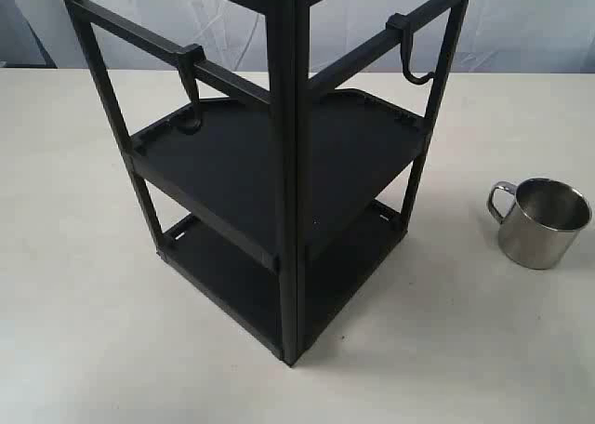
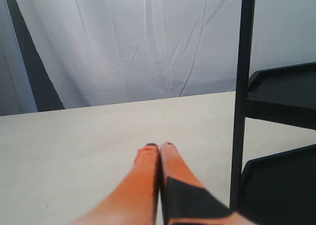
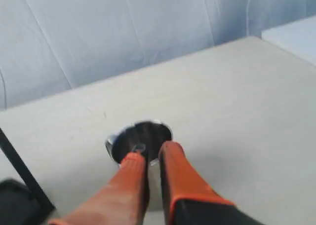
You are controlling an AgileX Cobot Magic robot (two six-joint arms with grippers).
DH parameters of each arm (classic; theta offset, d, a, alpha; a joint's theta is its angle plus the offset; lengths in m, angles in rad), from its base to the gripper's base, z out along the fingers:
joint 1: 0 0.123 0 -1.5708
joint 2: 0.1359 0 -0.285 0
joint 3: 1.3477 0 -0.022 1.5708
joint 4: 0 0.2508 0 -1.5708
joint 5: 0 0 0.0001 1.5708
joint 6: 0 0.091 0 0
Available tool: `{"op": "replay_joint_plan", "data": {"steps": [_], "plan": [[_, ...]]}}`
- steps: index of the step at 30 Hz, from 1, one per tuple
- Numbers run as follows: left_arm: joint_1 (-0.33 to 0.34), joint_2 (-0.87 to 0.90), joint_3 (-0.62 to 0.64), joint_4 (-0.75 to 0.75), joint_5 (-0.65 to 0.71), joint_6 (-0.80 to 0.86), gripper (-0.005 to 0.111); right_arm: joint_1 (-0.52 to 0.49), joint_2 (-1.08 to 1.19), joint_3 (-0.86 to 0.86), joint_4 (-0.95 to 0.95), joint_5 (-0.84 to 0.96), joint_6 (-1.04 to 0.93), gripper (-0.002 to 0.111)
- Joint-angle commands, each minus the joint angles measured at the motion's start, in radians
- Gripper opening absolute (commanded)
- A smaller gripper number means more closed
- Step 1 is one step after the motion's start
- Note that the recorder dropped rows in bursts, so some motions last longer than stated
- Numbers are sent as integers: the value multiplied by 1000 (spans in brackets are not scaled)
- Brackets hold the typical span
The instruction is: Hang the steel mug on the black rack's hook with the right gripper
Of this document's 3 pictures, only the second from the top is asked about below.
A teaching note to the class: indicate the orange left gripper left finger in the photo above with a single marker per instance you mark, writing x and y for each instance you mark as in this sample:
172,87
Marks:
134,201

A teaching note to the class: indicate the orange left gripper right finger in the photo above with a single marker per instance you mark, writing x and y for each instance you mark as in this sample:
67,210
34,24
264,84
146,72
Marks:
185,200

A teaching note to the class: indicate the black shelf rack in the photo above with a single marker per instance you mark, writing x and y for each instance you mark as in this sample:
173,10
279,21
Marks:
273,176

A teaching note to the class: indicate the white backdrop curtain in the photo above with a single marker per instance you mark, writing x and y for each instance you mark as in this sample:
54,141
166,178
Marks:
64,54

